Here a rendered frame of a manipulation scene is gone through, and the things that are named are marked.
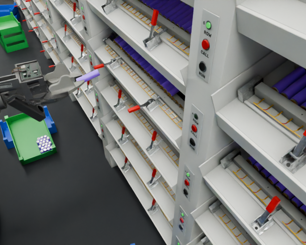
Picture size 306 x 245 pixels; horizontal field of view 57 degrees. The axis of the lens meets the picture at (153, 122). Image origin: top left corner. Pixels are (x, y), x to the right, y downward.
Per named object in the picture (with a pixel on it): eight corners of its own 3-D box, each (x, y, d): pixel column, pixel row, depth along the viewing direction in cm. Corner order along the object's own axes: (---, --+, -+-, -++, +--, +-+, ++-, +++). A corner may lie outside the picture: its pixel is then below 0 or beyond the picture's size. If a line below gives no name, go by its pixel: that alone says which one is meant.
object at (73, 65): (101, 118, 147) (89, 102, 137) (66, 65, 186) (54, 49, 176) (133, 96, 149) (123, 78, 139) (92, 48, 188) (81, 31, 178)
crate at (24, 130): (57, 152, 169) (56, 147, 162) (22, 165, 162) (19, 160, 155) (41, 112, 179) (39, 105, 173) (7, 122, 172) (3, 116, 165)
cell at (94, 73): (97, 70, 78) (76, 79, 77) (96, 68, 76) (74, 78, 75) (100, 76, 78) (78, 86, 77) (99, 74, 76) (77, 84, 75)
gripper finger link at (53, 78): (80, 62, 73) (44, 72, 70) (82, 79, 78) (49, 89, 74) (76, 55, 75) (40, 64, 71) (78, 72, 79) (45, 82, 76)
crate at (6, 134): (8, 149, 171) (3, 140, 165) (2, 129, 184) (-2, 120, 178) (57, 131, 182) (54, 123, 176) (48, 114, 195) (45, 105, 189)
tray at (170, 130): (183, 158, 76) (175, 140, 69) (98, 59, 115) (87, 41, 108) (242, 115, 78) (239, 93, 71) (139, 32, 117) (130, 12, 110)
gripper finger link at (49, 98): (69, 95, 72) (32, 102, 69) (70, 99, 73) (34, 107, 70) (65, 82, 74) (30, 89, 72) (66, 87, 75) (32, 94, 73)
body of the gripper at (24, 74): (46, 78, 66) (-10, 91, 62) (53, 102, 73) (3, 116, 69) (39, 58, 70) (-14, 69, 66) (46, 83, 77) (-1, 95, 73)
